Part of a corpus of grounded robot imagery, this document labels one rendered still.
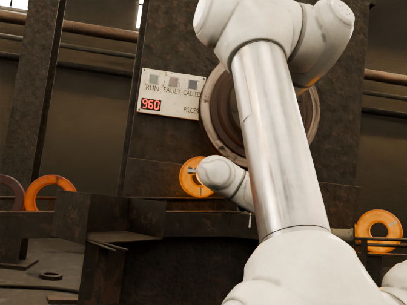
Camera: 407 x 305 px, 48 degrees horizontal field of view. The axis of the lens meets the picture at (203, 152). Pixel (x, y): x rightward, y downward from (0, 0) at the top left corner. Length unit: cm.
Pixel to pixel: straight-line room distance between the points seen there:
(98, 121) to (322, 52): 707
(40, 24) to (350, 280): 422
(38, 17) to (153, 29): 274
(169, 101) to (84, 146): 607
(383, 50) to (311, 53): 842
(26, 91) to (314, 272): 403
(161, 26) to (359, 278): 155
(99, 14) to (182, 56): 652
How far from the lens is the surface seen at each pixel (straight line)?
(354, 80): 212
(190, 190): 171
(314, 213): 64
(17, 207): 176
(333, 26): 96
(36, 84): 444
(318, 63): 100
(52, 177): 174
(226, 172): 132
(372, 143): 889
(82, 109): 798
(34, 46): 454
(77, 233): 132
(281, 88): 77
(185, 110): 187
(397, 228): 175
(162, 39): 196
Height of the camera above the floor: 73
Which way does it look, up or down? 6 degrees up
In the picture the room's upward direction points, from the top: 7 degrees clockwise
